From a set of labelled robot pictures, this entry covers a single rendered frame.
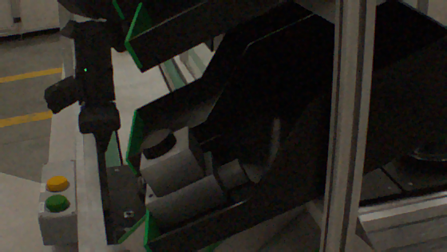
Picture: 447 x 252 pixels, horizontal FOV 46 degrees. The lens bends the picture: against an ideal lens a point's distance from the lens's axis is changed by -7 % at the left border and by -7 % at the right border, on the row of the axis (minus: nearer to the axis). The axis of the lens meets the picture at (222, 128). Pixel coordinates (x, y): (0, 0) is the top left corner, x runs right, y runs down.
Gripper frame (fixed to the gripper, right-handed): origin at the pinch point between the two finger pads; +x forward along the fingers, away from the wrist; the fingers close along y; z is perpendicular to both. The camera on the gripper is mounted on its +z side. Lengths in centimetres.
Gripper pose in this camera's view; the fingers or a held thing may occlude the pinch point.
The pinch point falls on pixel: (100, 131)
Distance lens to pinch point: 91.3
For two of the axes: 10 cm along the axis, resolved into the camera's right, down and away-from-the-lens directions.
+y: 2.4, 4.0, -8.9
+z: -9.7, 1.1, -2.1
